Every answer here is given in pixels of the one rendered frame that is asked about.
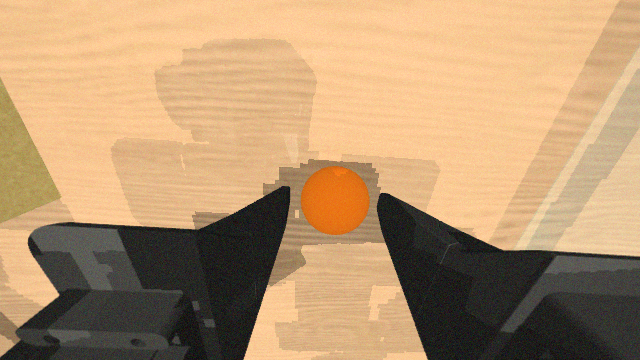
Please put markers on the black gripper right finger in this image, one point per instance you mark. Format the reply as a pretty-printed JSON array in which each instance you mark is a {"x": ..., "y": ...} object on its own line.
[{"x": 468, "y": 297}]

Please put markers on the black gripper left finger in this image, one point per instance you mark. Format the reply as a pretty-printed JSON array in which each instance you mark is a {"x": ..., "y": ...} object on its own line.
[{"x": 224, "y": 267}]

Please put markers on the clear l-shaped wall with blue top edge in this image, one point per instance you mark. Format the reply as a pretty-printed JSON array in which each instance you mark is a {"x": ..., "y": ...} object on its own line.
[{"x": 593, "y": 205}]

